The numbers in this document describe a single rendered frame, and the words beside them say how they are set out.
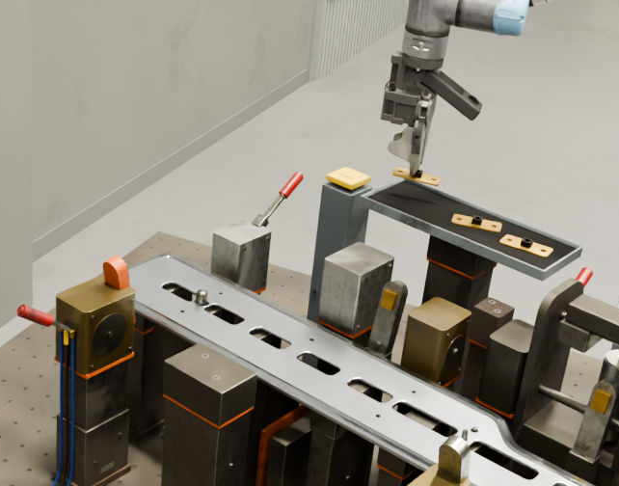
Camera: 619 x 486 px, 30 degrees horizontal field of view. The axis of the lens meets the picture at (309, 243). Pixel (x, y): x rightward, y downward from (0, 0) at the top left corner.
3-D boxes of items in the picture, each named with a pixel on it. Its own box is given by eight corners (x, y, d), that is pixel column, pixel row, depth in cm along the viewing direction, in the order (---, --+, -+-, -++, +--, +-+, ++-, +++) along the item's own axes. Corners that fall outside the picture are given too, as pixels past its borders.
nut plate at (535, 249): (498, 243, 191) (499, 236, 191) (506, 235, 194) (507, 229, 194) (546, 258, 188) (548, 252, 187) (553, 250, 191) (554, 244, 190)
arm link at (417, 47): (452, 29, 194) (444, 41, 187) (448, 55, 196) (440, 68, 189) (410, 21, 196) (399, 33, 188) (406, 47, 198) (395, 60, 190)
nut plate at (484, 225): (450, 223, 196) (451, 217, 196) (453, 215, 199) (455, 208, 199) (499, 233, 195) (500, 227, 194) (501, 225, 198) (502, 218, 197)
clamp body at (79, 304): (37, 485, 195) (37, 299, 179) (98, 451, 205) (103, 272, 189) (70, 509, 190) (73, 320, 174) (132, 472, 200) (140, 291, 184)
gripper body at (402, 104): (389, 110, 203) (398, 44, 198) (436, 120, 201) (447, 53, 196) (379, 123, 196) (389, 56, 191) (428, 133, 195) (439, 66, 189)
